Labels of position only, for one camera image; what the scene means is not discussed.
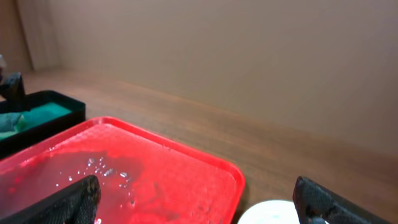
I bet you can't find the green sponge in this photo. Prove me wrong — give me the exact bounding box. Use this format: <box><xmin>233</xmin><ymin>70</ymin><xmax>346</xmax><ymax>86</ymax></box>
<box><xmin>1</xmin><ymin>113</ymin><xmax>26</xmax><ymax>133</ymax></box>

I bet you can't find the white plate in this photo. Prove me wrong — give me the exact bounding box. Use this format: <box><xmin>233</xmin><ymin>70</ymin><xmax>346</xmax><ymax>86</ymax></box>
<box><xmin>238</xmin><ymin>200</ymin><xmax>300</xmax><ymax>224</ymax></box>

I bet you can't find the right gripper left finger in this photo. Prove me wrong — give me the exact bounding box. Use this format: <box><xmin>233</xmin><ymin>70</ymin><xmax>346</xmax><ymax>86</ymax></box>
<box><xmin>1</xmin><ymin>175</ymin><xmax>101</xmax><ymax>224</ymax></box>

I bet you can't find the red plastic tray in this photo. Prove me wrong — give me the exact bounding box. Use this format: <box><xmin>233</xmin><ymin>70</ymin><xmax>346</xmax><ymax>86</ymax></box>
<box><xmin>1</xmin><ymin>117</ymin><xmax>245</xmax><ymax>223</ymax></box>

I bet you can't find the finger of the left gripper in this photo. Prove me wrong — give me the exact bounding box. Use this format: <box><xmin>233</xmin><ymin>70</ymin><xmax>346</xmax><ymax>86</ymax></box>
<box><xmin>1</xmin><ymin>72</ymin><xmax>30</xmax><ymax>112</ymax></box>

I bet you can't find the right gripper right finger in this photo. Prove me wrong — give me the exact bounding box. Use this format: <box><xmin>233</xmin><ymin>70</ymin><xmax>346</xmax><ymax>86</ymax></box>
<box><xmin>292</xmin><ymin>176</ymin><xmax>389</xmax><ymax>224</ymax></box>

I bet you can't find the dark green plastic tray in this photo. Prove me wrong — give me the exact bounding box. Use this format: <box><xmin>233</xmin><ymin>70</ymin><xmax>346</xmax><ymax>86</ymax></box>
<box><xmin>1</xmin><ymin>90</ymin><xmax>86</xmax><ymax>159</ymax></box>

